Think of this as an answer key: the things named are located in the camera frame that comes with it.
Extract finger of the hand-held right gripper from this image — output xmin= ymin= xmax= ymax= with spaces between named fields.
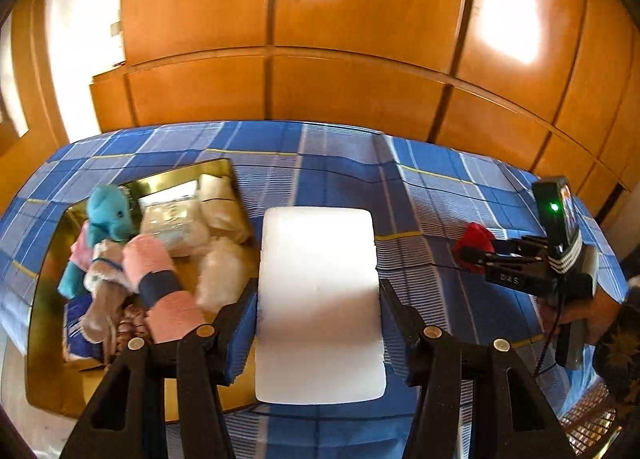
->
xmin=492 ymin=235 xmax=549 ymax=257
xmin=459 ymin=245 xmax=555 ymax=293

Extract blue plush teddy pink outfit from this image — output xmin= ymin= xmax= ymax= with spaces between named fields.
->
xmin=58 ymin=183 xmax=139 ymax=301

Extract person's right forearm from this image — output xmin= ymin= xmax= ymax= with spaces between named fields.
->
xmin=592 ymin=283 xmax=640 ymax=408

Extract beige elastic bandage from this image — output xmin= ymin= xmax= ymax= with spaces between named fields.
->
xmin=198 ymin=173 xmax=251 ymax=245

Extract gold tin box maroon sides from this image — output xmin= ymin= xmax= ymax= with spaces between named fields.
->
xmin=26 ymin=157 xmax=262 ymax=426

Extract black cable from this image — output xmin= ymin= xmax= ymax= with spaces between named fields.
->
xmin=535 ymin=303 xmax=563 ymax=381

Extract wooden wardrobe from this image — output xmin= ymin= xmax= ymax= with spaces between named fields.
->
xmin=90 ymin=0 xmax=640 ymax=236

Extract plastic-wrapped white fluffy cloth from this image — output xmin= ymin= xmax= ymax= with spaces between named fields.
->
xmin=194 ymin=238 xmax=252 ymax=313

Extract wooden cabinet with niche shelves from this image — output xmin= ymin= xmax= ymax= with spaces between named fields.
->
xmin=0 ymin=0 xmax=72 ymax=160

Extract red fuzzy sock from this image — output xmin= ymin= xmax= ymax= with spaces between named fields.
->
xmin=453 ymin=222 xmax=497 ymax=273

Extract cream knit sock pair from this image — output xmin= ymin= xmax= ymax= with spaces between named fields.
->
xmin=81 ymin=238 xmax=132 ymax=346

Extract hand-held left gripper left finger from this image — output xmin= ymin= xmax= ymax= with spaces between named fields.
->
xmin=60 ymin=284 xmax=259 ymax=459

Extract white foam block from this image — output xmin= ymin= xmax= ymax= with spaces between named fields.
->
xmin=254 ymin=206 xmax=387 ymax=405

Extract woven rattan stool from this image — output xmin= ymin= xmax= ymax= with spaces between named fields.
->
xmin=559 ymin=378 xmax=623 ymax=457

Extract blue tissue pack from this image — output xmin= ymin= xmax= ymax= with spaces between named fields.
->
xmin=63 ymin=298 xmax=107 ymax=366

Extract blue plaid bedsheet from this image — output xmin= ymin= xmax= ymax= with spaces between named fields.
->
xmin=0 ymin=120 xmax=629 ymax=459

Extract person's right hand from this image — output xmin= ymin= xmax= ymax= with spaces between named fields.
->
xmin=542 ymin=288 xmax=624 ymax=342

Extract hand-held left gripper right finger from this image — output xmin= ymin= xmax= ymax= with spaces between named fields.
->
xmin=378 ymin=278 xmax=581 ymax=459

